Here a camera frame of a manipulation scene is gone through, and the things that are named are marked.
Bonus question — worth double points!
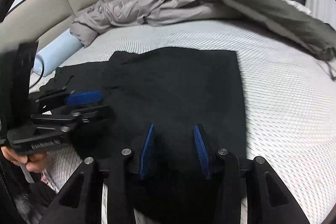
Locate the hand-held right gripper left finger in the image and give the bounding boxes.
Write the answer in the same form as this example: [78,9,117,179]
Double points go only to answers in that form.
[46,123,155,224]

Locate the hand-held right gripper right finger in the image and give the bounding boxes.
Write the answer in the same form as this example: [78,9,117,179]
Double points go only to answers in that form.
[194,123,310,224]

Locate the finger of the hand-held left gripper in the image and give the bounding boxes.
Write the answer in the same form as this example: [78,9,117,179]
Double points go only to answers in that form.
[30,105,113,126]
[34,90,108,112]

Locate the black pants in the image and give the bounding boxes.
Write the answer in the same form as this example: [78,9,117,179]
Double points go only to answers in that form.
[39,47,247,224]

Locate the person's left hand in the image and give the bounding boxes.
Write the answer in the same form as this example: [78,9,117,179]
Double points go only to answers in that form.
[1,147,48,174]

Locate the light blue pillow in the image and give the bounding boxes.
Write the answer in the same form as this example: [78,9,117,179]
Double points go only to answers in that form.
[33,28,83,77]

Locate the bed with honeycomb patterned sheet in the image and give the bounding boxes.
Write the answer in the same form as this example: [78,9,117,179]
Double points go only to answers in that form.
[29,18,336,224]

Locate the beige padded headboard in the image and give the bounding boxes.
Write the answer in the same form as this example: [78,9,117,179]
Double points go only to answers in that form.
[0,0,129,56]

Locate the light grey duvet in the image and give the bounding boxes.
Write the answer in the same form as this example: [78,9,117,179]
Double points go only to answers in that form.
[70,0,242,48]

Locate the dark grey blanket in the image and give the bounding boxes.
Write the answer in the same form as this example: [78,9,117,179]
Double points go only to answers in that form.
[131,0,336,80]

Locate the white cloth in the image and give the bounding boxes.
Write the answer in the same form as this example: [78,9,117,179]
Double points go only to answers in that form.
[285,0,311,14]

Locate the black cable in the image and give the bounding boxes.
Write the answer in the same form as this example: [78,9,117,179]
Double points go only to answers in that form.
[30,56,45,88]

